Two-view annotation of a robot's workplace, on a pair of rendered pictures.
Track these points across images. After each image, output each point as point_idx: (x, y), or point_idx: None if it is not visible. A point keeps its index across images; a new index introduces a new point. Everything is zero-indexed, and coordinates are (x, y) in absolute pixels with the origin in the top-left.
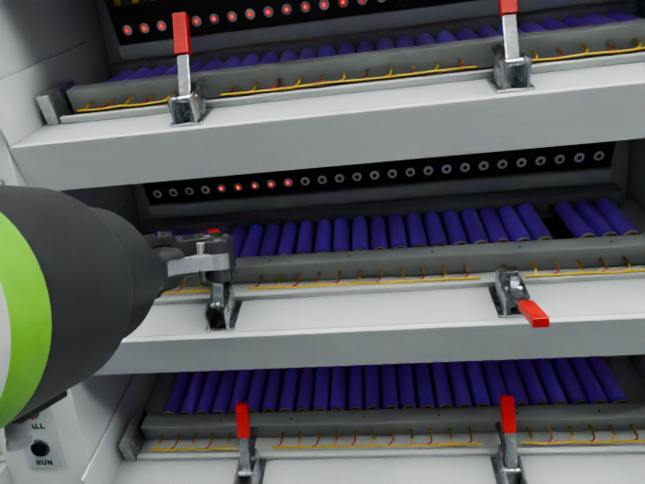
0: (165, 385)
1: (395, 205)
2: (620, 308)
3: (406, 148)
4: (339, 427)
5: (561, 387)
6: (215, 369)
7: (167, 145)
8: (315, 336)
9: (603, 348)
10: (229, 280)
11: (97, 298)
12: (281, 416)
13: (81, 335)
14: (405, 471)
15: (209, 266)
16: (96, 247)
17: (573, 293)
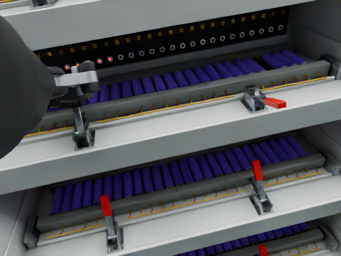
0: (47, 199)
1: (177, 66)
2: (310, 99)
3: (190, 14)
4: (163, 199)
5: (275, 154)
6: (84, 174)
7: (29, 23)
8: (147, 141)
9: (303, 122)
10: (84, 118)
11: (10, 63)
12: (127, 200)
13: (1, 92)
14: (205, 215)
15: (84, 80)
16: (0, 24)
17: (284, 96)
